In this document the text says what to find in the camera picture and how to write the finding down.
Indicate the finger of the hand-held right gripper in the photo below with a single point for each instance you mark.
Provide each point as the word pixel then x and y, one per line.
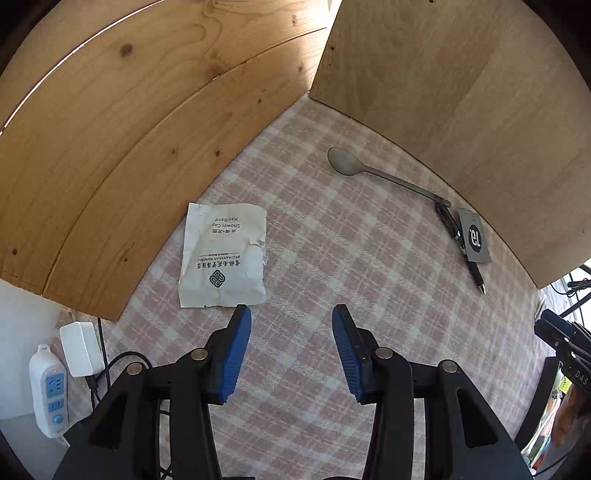
pixel 558 341
pixel 556 317

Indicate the white power strip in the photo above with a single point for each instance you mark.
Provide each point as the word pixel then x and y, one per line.
pixel 51 392

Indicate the pink plaid tablecloth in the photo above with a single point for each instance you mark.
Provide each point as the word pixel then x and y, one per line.
pixel 323 258

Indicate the white power adapter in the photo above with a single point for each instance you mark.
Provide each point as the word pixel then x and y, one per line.
pixel 81 348

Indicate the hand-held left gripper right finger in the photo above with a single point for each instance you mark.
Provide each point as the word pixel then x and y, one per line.
pixel 348 355

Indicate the pine wood board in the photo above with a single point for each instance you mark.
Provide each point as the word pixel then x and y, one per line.
pixel 138 115

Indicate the black pen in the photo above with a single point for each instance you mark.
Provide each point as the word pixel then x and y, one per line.
pixel 476 277
pixel 447 221

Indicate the white torn paper sachet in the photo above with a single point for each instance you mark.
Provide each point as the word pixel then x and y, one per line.
pixel 221 258

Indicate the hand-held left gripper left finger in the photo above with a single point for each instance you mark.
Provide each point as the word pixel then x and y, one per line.
pixel 235 350

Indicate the plywood panel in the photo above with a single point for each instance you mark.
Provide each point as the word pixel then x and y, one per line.
pixel 461 92

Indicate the grey sachet with dark circle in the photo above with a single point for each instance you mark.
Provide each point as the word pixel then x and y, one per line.
pixel 475 235

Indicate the grey metal spoon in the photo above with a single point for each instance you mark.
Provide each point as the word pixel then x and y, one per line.
pixel 344 161

